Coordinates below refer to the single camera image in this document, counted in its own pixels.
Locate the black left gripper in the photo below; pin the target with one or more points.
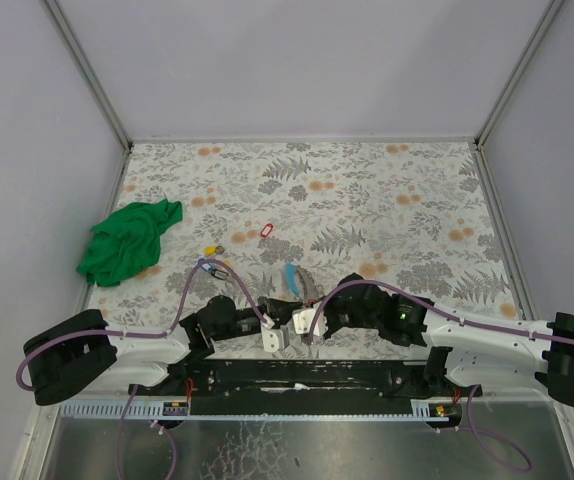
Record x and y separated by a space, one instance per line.
265 308

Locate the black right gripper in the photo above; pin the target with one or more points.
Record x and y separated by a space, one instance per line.
325 310

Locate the red outlined key tag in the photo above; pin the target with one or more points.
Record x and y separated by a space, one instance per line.
266 230

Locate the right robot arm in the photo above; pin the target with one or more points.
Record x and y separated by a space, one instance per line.
474 350

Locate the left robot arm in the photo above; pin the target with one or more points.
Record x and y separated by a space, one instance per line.
85 353

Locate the black outlined key tag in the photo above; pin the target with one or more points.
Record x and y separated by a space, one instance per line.
219 274

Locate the dark blue key tag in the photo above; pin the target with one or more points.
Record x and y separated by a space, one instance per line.
204 265

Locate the floral patterned tablecloth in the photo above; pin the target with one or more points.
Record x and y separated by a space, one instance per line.
412 215

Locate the green crumpled cloth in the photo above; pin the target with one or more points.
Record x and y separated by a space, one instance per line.
127 242

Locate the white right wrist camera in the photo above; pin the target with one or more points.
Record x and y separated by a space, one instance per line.
303 319

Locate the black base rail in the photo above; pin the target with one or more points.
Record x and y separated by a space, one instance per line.
314 387

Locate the white slotted cable duct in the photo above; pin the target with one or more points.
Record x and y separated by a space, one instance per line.
163 411

